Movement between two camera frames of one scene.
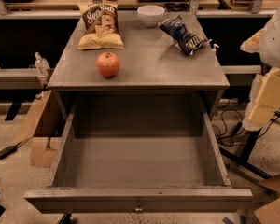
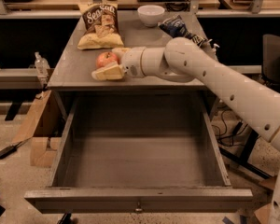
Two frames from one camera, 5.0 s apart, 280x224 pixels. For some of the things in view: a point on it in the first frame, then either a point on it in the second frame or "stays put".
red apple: x=107 y=63 stays put
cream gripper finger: x=252 y=45 → x=132 y=59
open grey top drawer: x=139 y=154 stays put
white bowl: x=150 y=15 stays put
